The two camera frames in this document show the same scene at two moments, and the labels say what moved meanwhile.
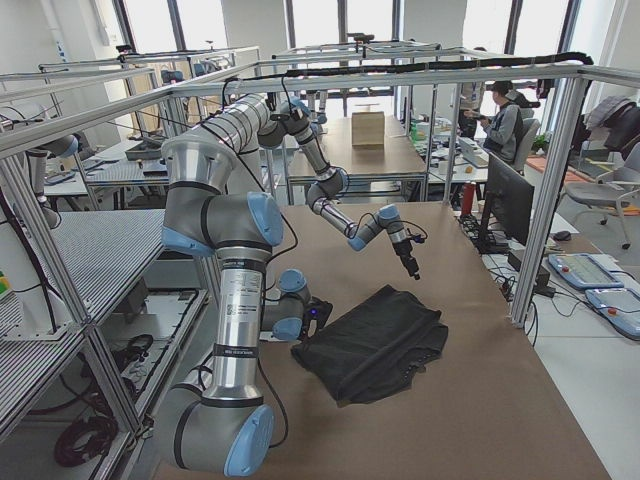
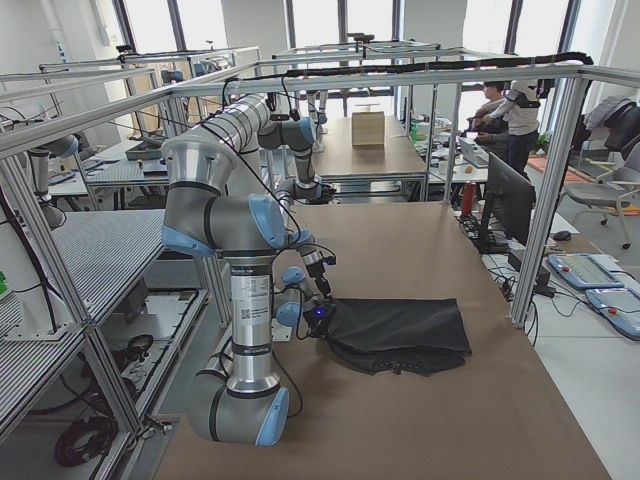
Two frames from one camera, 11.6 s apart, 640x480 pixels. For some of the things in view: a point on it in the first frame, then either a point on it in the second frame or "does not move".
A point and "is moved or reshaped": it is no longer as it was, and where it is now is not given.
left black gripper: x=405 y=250 -> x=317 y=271
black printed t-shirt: x=376 y=347 is moved or reshaped
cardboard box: x=368 y=129 does not move
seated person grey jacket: x=504 y=127 -> x=521 y=108
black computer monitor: x=509 y=211 does not move
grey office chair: x=604 y=195 does not move
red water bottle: x=467 y=200 does not move
